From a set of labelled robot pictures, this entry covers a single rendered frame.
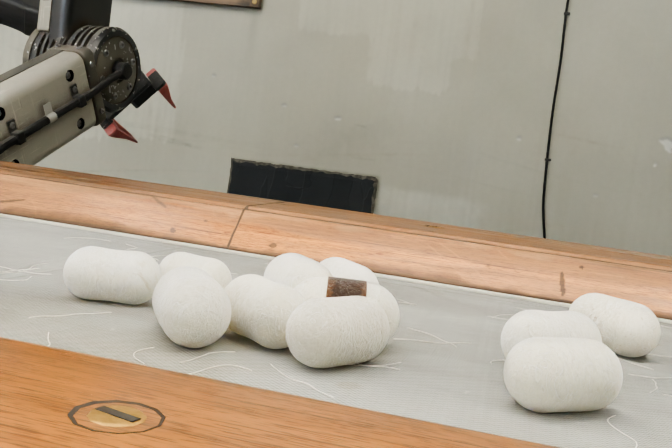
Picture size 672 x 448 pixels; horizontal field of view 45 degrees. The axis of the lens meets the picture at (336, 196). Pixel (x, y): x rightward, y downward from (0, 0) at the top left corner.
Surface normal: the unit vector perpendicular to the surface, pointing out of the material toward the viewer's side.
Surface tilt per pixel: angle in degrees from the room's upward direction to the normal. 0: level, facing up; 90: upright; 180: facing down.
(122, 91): 92
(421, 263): 45
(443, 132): 91
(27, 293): 0
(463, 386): 0
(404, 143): 90
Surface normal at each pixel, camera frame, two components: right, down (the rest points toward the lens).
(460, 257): -0.07, -0.69
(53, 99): 0.93, 0.14
